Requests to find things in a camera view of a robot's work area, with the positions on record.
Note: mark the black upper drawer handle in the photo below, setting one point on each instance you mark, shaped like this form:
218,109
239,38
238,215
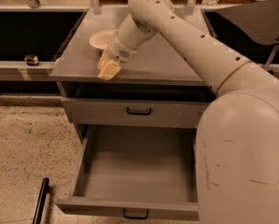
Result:
134,112

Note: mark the open grey middle drawer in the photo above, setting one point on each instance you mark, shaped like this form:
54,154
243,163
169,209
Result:
136,168

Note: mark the dark grey side table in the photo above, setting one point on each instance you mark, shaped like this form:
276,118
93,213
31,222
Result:
259,21

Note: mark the closed grey upper drawer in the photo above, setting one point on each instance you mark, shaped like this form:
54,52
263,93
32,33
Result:
165,114

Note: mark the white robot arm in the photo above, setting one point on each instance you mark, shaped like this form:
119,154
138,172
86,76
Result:
237,138

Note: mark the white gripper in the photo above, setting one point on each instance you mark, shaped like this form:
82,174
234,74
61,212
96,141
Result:
119,51

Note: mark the small black yellow object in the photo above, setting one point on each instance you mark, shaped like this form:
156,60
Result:
31,60

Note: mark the black drawer handle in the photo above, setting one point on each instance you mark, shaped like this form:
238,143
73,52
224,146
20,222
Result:
136,214
134,112

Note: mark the black metal bar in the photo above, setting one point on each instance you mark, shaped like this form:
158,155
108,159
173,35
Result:
44,190

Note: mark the grey wooden drawer cabinet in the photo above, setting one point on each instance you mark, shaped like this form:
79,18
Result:
155,73

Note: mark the white paper bowl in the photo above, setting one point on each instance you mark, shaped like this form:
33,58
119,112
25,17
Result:
100,39

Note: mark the black middle drawer handle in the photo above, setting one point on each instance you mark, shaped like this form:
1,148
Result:
136,214

